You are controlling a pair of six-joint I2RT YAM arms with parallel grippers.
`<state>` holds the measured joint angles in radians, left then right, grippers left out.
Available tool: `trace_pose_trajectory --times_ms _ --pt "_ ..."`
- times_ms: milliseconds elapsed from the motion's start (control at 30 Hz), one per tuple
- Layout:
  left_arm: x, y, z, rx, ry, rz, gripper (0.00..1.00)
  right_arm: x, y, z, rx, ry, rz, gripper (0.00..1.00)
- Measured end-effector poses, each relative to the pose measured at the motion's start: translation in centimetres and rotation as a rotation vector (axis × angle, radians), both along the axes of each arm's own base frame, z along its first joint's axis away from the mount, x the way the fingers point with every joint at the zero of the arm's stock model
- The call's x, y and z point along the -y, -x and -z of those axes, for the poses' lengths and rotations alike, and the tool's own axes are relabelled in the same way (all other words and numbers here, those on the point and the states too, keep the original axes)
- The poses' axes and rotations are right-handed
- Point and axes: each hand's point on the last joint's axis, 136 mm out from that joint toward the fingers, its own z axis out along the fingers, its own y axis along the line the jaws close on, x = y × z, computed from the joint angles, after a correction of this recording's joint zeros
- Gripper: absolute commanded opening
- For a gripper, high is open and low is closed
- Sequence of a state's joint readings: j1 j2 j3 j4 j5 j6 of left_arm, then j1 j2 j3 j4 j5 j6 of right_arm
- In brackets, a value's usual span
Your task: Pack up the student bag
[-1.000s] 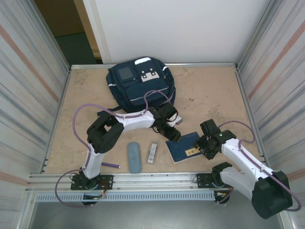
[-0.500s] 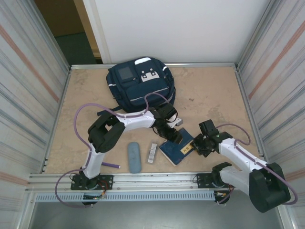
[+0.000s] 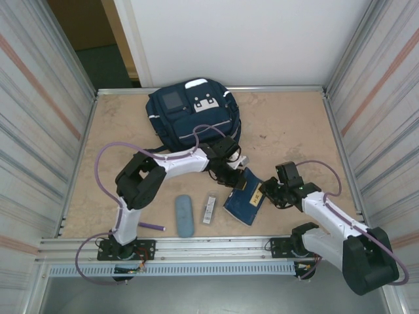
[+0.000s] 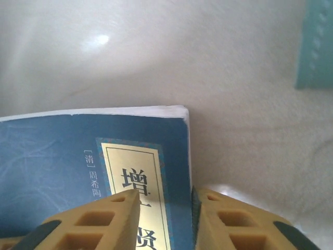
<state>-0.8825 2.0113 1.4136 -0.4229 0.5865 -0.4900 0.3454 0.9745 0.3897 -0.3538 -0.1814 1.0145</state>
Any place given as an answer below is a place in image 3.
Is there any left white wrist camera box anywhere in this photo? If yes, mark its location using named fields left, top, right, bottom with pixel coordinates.
left=228, top=153, right=249, bottom=171

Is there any navy blue backpack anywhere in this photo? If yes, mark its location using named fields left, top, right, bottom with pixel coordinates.
left=145, top=77, right=242, bottom=154

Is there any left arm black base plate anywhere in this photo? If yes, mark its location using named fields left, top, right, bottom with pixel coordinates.
left=97, top=239, right=156, bottom=262

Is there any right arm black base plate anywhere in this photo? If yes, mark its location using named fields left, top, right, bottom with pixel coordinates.
left=268, top=235, right=329, bottom=259

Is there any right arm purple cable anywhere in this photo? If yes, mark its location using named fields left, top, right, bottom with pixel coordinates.
left=294, top=159, right=410, bottom=287

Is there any long aluminium mounting rail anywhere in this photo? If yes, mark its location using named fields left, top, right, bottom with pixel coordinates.
left=35, top=232, right=393, bottom=264

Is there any grey slotted cable duct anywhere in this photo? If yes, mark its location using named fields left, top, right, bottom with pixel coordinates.
left=48, top=261, right=297, bottom=277

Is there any aluminium frame post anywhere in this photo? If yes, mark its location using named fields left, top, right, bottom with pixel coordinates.
left=323, top=0, right=393, bottom=96

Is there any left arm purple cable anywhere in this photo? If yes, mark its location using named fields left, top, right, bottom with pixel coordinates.
left=75, top=124, right=236, bottom=286

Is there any grey metal sheet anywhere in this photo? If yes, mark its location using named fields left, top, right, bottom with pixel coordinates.
left=39, top=276, right=392, bottom=314

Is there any small controller board with wires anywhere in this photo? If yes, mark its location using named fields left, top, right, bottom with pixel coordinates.
left=293, top=261, right=319, bottom=281
left=113, top=264, right=147, bottom=283

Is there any aluminium table side rail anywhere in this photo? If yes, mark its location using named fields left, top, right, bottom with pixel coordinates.
left=58, top=92, right=99, bottom=238
left=322, top=92, right=373, bottom=235

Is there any clear pen refill pack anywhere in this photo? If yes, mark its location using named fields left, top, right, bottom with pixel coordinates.
left=201, top=192, right=219, bottom=225

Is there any grey-blue glasses case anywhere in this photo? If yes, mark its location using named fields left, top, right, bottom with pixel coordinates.
left=174, top=194, right=196, bottom=238

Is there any blue notebook with yellow label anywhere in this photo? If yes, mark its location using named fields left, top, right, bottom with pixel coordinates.
left=223, top=167, right=265, bottom=227

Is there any purple pen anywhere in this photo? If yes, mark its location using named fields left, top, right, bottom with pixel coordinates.
left=139, top=222, right=166, bottom=232

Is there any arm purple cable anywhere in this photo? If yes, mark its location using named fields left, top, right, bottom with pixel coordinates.
left=75, top=124, right=236, bottom=286
left=294, top=159, right=410, bottom=287

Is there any aluminium table edge rail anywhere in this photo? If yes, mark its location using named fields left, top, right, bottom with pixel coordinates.
left=96, top=85, right=327, bottom=96

